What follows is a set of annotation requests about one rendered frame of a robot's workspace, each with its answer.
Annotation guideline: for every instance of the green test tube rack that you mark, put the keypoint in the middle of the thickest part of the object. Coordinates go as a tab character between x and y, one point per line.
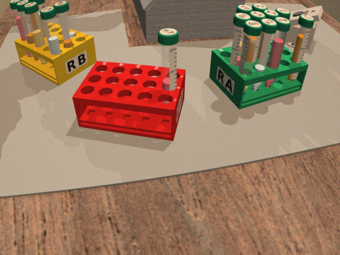
232	83

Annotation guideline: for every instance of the yellow test tube rack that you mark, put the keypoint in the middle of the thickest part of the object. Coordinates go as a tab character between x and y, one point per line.
59	68

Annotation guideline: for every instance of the red test tube rack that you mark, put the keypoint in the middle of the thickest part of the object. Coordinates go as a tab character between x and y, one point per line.
105	101

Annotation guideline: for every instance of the beige bench mat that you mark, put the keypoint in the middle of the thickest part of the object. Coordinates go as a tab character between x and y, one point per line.
43	149

